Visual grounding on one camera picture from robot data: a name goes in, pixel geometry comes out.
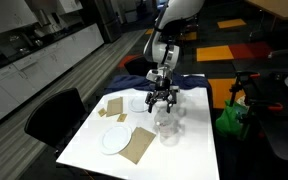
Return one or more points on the white round plate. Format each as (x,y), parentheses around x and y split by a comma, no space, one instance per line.
(116,139)
(137,104)

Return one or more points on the large brown paper napkin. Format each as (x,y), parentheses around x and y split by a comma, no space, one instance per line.
(138,144)

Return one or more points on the white upper wall cabinet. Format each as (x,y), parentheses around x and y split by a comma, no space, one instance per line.
(7,15)

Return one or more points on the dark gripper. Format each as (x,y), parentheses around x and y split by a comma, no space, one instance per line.
(162,87)

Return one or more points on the green plastic bag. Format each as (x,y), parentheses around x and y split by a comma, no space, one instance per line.
(229,121)

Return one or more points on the white kitchen base cabinets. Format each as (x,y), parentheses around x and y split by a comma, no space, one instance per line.
(34,73)

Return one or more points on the wooden table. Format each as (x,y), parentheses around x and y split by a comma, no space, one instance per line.
(280,6)

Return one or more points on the stainless steel refrigerator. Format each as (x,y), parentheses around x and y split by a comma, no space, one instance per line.
(105,18)

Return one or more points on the dark blue cloth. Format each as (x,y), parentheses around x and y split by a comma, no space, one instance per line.
(127,83)

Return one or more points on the black office chair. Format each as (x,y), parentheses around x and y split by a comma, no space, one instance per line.
(55,118)

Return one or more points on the grey office chair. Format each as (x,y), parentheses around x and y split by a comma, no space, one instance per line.
(285,52)

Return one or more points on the clear plastic cup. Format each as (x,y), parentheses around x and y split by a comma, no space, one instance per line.
(167,128)

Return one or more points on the medium brown paper napkin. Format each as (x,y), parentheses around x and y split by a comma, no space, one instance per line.
(114,106)

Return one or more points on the dark side desk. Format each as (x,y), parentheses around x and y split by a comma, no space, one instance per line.
(280,133)

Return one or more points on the small brown paper square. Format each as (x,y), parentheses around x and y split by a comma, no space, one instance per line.
(102,112)
(122,117)

